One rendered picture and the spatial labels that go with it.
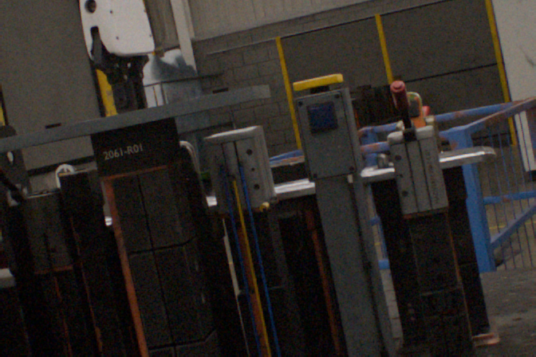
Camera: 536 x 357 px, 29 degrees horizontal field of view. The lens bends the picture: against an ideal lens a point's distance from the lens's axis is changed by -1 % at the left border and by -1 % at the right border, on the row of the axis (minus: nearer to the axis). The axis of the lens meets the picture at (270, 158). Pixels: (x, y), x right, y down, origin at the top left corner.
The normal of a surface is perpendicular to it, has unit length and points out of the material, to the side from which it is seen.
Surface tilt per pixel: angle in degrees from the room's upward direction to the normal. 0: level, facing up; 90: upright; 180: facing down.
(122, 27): 90
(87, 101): 90
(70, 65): 90
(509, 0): 90
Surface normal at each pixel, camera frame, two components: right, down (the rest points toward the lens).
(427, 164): -0.16, 0.08
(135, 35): 0.88, -0.18
